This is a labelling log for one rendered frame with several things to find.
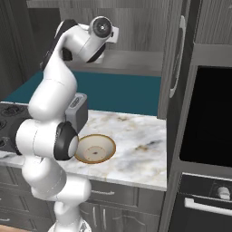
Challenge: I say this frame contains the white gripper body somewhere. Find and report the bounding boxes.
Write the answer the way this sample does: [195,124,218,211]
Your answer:
[90,50,106,65]

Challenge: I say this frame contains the grey wood cabinet door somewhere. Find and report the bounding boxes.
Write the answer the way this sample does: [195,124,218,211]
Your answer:
[157,0,186,121]

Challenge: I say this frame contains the tan mixing bowl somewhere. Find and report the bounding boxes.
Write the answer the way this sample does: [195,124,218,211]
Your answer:
[73,133,117,165]

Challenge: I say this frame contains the grey wood tall cabinet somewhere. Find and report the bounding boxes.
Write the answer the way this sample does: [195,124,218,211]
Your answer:
[166,0,232,232]

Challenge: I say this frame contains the black hob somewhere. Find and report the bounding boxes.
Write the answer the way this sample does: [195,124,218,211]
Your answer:
[0,101,34,154]

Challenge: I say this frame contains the black built-in microwave oven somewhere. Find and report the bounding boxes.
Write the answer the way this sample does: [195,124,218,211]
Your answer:
[179,64,232,169]

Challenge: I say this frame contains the grey drawer front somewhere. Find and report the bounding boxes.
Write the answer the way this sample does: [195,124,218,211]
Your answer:
[0,165,31,196]
[89,179,166,216]

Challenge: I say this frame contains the grey base cupboard door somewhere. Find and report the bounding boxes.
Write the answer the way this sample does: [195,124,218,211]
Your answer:
[79,200,102,232]
[99,204,161,232]

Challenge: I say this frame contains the white oven knob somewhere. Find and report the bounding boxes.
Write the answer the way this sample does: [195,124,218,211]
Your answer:
[217,186,231,201]

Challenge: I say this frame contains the grey wood wall cabinet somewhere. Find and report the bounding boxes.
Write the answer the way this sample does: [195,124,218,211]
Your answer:
[26,0,170,78]

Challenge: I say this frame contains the white curved door handle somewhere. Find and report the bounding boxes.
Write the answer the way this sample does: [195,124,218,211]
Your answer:
[169,14,187,100]

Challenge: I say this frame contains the silver drawer handle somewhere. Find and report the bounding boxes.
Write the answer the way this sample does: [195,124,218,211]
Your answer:
[90,188,116,197]

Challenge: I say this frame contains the silver cupboard door handle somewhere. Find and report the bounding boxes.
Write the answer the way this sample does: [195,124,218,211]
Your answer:
[101,208,108,231]
[92,206,98,228]

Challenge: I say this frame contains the white oven handle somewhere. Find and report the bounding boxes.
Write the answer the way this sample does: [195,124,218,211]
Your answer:
[183,197,232,218]

